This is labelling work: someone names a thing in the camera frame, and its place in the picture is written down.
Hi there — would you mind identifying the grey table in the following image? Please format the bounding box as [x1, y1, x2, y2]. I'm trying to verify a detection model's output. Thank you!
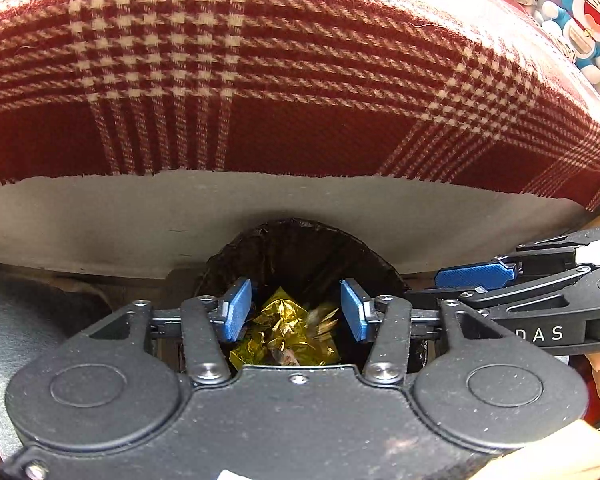
[0, 169, 600, 282]

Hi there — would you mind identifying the red plaid blanket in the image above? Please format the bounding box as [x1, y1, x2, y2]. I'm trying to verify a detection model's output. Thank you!
[0, 0, 600, 213]

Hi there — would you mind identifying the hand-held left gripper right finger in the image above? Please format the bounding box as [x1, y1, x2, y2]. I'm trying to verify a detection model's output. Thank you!
[340, 278, 506, 386]

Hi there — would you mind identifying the blue cat plush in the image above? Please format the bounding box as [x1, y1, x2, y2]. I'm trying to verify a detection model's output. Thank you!
[539, 0, 600, 84]

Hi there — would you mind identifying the black lined trash bin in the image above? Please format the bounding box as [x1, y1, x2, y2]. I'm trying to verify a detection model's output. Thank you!
[192, 217, 407, 377]

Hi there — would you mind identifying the large gold foil wrapper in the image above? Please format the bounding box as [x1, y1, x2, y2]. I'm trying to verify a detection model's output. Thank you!
[229, 286, 342, 370]

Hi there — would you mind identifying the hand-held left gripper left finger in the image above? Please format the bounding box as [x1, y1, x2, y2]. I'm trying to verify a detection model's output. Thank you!
[83, 277, 255, 387]

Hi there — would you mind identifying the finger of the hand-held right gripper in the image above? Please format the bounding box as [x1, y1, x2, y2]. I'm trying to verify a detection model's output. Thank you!
[435, 225, 600, 291]
[405, 264, 600, 322]

